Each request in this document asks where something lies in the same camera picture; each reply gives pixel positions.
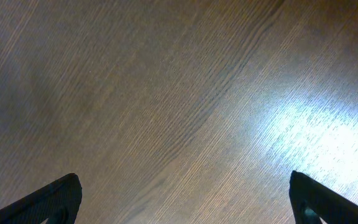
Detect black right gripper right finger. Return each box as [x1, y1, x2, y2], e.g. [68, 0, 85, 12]
[289, 170, 358, 224]

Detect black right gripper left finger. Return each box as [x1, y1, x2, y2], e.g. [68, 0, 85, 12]
[0, 173, 82, 224]

